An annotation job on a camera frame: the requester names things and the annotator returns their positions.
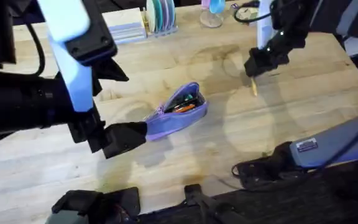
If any left wrist upright plate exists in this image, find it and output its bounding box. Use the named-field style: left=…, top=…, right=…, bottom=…
left=37, top=0, right=94, bottom=113

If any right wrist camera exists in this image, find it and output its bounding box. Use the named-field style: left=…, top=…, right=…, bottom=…
left=270, top=0, right=311, bottom=31

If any black rail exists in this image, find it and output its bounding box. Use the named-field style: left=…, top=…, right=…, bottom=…
left=135, top=160, right=358, bottom=224

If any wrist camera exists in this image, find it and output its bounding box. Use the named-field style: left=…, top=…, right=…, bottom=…
left=270, top=0, right=311, bottom=31
left=63, top=0, right=119, bottom=67

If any right wrist upright plate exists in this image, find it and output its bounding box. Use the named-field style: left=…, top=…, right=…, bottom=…
left=255, top=0, right=275, bottom=50

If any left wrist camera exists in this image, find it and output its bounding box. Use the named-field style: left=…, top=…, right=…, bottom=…
left=63, top=0, right=119, bottom=67

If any blue plate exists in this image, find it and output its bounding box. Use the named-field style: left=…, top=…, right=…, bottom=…
left=167, top=0, right=177, bottom=29

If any wrist upright plate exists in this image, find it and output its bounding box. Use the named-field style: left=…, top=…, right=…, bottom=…
left=255, top=0, right=275, bottom=50
left=37, top=0, right=94, bottom=113

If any yellow pen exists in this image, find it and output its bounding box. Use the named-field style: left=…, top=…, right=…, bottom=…
left=250, top=77, right=259, bottom=98

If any teal plate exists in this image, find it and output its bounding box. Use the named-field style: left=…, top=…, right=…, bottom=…
left=152, top=0, right=165, bottom=32

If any white plate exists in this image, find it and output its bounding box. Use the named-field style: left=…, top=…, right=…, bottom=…
left=145, top=0, right=157, bottom=34

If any blue cup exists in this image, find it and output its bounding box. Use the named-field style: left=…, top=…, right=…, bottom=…
left=209, top=0, right=227, bottom=15

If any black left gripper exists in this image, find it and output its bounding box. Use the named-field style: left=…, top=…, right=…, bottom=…
left=67, top=105, right=149, bottom=160

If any purple zip bag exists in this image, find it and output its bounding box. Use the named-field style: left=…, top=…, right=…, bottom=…
left=144, top=82, right=209, bottom=142

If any purple plate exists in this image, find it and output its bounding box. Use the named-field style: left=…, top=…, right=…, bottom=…
left=161, top=0, right=170, bottom=31

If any clear plate rack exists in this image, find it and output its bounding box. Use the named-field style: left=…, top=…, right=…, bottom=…
left=146, top=24, right=179, bottom=39

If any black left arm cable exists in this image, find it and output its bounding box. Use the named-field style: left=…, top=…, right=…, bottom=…
left=25, top=22, right=47, bottom=77

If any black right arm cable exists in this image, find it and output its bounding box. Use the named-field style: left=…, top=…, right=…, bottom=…
left=232, top=0, right=272, bottom=24

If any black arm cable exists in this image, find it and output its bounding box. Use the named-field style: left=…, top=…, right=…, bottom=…
left=232, top=0, right=272, bottom=24
left=25, top=22, right=47, bottom=77

